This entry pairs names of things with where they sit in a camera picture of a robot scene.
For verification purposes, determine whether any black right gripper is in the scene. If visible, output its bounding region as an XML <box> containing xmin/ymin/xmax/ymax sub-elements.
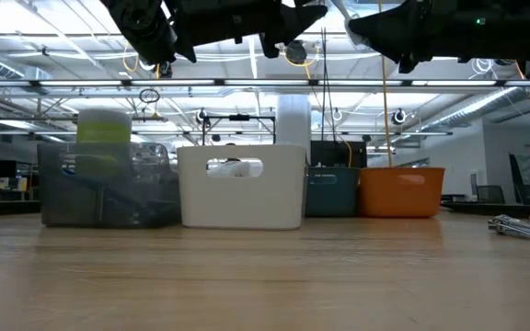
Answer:
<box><xmin>347</xmin><ymin>0</ymin><xmax>478</xmax><ymax>74</ymax></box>

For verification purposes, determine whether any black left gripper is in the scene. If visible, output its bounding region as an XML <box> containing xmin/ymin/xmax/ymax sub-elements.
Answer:
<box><xmin>172</xmin><ymin>0</ymin><xmax>328</xmax><ymax>63</ymax></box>

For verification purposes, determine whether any bag of cotton balls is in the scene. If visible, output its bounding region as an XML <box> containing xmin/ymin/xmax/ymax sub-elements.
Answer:
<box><xmin>207</xmin><ymin>158</ymin><xmax>253</xmax><ymax>178</ymax></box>

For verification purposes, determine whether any long horizontal light bar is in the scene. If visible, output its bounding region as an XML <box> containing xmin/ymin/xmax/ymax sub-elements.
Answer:
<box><xmin>0</xmin><ymin>78</ymin><xmax>530</xmax><ymax>89</ymax></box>

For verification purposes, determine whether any white pillar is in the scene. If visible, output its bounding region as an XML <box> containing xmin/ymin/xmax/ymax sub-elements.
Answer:
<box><xmin>276</xmin><ymin>94</ymin><xmax>313</xmax><ymax>146</ymax></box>

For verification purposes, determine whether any large black monitor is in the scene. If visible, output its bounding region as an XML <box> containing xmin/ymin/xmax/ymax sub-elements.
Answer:
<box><xmin>310</xmin><ymin>140</ymin><xmax>368</xmax><ymax>169</ymax></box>

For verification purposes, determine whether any orange plastic bin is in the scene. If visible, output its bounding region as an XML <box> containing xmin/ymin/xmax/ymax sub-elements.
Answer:
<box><xmin>356</xmin><ymin>166</ymin><xmax>446</xmax><ymax>219</ymax></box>

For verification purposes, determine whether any teal plastic bin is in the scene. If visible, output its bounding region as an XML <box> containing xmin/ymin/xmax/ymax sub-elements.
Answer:
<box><xmin>304</xmin><ymin>165</ymin><xmax>362</xmax><ymax>218</ymax></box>

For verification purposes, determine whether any black office chair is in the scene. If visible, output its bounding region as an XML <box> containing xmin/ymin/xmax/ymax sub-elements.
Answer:
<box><xmin>475</xmin><ymin>185</ymin><xmax>506</xmax><ymax>206</ymax></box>
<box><xmin>508</xmin><ymin>154</ymin><xmax>530</xmax><ymax>207</ymax></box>

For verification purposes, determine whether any white plastic bin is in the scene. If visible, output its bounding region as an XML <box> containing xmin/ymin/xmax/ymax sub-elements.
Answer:
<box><xmin>176</xmin><ymin>144</ymin><xmax>307</xmax><ymax>231</ymax></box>

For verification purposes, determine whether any green wipes canister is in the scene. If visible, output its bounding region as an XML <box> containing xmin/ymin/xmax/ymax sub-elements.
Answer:
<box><xmin>75</xmin><ymin>108</ymin><xmax>133</xmax><ymax>176</ymax></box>

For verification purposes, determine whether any grey translucent plastic bin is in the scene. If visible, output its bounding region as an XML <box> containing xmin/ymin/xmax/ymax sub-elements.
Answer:
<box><xmin>37</xmin><ymin>142</ymin><xmax>182</xmax><ymax>230</ymax></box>

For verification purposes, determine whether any black ceiling cable reel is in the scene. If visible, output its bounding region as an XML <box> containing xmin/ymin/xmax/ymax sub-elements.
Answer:
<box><xmin>285</xmin><ymin>40</ymin><xmax>308</xmax><ymax>66</ymax></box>
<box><xmin>156</xmin><ymin>58</ymin><xmax>174</xmax><ymax>78</ymax></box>

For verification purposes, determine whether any yellow hanging cable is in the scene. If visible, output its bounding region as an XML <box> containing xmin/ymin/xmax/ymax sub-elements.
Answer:
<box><xmin>377</xmin><ymin>0</ymin><xmax>394</xmax><ymax>169</ymax></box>

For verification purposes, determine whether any black metal gantry frame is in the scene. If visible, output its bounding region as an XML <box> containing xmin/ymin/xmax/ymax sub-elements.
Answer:
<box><xmin>202</xmin><ymin>114</ymin><xmax>278</xmax><ymax>146</ymax></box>

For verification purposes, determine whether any black hanging cable loop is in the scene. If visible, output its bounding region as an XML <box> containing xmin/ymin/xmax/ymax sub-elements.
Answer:
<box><xmin>138</xmin><ymin>87</ymin><xmax>161</xmax><ymax>105</ymax></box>

